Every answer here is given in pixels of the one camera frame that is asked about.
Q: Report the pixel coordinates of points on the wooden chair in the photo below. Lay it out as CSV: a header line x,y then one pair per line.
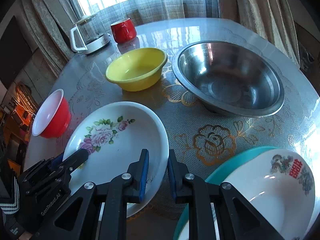
x,y
25,98

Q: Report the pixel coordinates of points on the yellow plastic bowl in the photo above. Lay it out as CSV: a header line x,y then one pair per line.
x,y
137,69

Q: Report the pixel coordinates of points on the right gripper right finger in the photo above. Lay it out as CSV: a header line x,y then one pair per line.
x,y
216,211

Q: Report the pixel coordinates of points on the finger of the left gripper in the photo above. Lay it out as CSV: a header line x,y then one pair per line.
x,y
55,162
75,160

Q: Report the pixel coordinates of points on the white glass electric kettle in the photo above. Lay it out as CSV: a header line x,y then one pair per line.
x,y
88,35

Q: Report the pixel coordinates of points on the black wall television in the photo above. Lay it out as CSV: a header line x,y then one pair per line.
x,y
15,53

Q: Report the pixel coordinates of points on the white floral plate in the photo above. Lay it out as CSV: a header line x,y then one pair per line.
x,y
114,135

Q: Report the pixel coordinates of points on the red mug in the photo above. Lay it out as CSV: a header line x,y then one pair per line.
x,y
123,30

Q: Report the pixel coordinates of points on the beige left curtain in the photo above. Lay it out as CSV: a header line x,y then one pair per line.
x,y
49,23

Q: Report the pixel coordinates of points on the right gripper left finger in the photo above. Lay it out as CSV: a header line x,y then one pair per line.
x,y
99,211

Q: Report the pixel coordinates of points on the teal plate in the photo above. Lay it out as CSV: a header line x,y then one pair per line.
x,y
219,175

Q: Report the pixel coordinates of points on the red plastic bowl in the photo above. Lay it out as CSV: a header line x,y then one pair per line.
x,y
53,117

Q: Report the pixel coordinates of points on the beige right curtain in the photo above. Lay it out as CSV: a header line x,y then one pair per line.
x,y
271,19

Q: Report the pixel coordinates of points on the stainless steel bowl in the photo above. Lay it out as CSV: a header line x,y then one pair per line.
x,y
229,79

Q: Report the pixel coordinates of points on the beige curtain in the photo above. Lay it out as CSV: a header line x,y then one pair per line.
x,y
271,19
49,23

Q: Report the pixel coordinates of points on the large white dragon plate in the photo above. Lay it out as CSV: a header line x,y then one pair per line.
x,y
280,185

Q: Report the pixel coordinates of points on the orange cabinet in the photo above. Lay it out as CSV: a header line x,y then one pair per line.
x,y
17,131

